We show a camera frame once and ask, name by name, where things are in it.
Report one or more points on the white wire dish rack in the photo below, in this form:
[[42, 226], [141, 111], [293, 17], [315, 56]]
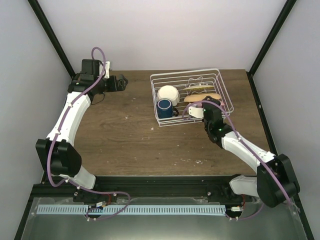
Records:
[[182, 79]]

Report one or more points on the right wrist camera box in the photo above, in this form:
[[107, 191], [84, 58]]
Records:
[[196, 112]]

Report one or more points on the blue mug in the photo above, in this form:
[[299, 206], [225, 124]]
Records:
[[165, 109]]

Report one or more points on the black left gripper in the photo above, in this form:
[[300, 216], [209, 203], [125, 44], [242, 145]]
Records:
[[120, 86]]

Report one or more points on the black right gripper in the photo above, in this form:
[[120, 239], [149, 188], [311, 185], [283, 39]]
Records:
[[210, 98]]

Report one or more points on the white scalloped bowl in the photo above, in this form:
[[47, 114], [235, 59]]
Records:
[[168, 92]]

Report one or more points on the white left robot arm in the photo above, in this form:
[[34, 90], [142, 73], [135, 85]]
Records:
[[58, 157]]

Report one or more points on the black front frame rail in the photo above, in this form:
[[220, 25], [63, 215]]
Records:
[[213, 188]]

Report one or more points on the black frame post right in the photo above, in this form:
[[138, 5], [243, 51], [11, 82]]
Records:
[[280, 20]]

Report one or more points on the black frame post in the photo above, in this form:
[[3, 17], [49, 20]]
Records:
[[43, 20], [280, 20]]

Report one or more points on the light blue slotted cable duct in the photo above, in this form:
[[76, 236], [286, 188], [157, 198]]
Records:
[[67, 209]]

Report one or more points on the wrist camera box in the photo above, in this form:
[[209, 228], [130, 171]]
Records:
[[106, 73], [196, 112]]

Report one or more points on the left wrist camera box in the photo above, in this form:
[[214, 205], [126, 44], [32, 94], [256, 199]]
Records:
[[106, 73]]

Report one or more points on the orange woven pattern plate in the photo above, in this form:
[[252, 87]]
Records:
[[201, 96]]

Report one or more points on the black frame post left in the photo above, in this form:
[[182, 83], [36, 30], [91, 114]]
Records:
[[43, 20]]

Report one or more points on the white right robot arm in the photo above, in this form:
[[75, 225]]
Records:
[[275, 180]]

